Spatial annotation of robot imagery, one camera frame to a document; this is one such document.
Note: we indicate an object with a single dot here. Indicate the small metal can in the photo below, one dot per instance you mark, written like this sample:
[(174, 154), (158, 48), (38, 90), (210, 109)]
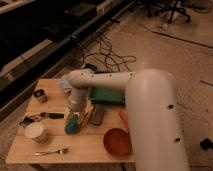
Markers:
[(40, 95)]

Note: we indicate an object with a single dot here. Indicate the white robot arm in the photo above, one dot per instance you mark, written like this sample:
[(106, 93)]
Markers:
[(150, 100)]

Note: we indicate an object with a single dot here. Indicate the white cup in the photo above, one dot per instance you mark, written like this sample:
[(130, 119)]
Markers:
[(36, 132)]

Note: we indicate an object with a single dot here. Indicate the orange pan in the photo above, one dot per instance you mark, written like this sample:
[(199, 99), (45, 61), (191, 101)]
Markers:
[(117, 141)]

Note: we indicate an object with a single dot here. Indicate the black power adapter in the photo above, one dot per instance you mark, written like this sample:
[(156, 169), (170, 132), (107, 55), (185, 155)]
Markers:
[(89, 66)]

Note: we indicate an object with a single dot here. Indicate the green sponge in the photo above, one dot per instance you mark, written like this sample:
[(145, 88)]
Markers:
[(72, 125)]

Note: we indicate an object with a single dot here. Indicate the black handled can opener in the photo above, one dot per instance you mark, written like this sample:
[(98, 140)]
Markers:
[(39, 117)]

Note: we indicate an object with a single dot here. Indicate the silver fork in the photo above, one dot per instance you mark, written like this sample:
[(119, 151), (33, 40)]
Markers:
[(59, 151)]

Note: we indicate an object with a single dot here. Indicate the wooden table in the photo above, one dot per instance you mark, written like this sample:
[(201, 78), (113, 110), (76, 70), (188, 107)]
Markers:
[(84, 147)]

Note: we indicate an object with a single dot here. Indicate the office chair base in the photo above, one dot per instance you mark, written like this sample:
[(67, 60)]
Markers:
[(155, 7)]

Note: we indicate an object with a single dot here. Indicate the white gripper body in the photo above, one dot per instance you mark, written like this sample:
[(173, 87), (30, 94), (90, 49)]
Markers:
[(81, 109)]

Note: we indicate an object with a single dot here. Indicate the green tray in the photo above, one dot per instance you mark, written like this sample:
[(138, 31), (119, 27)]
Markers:
[(112, 92)]

